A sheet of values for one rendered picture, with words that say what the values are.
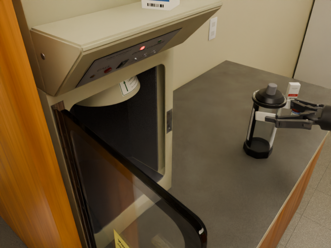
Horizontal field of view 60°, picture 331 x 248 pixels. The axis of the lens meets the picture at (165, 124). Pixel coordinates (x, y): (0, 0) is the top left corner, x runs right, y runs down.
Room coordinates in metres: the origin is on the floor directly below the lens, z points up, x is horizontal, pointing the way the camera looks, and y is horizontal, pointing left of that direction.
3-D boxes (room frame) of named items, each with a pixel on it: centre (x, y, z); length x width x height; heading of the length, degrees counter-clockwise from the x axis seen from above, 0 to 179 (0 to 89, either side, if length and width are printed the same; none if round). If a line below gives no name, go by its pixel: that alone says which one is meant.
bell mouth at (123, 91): (0.59, 0.15, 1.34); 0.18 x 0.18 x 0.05
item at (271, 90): (0.82, -0.34, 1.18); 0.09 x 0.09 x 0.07
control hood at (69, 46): (0.48, 0.04, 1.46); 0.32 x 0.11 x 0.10; 140
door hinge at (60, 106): (0.40, 0.17, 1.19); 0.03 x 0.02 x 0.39; 140
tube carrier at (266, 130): (0.82, -0.34, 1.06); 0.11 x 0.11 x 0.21
